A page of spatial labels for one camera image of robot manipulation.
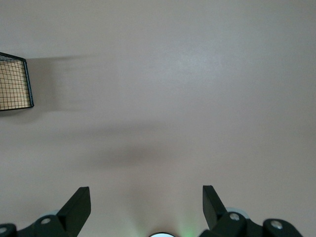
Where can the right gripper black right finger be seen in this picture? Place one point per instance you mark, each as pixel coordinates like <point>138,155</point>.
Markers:
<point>214,217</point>

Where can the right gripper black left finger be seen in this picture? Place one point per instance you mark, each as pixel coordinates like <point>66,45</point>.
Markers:
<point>74,212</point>

